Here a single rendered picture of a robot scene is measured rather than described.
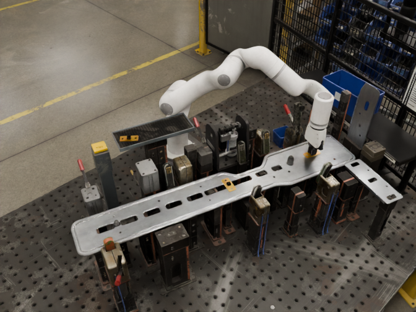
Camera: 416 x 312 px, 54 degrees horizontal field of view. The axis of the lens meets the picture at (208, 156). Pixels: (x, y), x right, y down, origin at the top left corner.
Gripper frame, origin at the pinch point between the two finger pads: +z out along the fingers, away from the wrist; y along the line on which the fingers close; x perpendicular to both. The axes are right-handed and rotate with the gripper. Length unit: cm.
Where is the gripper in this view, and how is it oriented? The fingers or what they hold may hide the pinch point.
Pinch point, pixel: (312, 150)
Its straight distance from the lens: 206.4
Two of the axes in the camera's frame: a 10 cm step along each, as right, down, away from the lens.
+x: 9.0, -2.9, 3.3
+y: 4.4, 5.9, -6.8
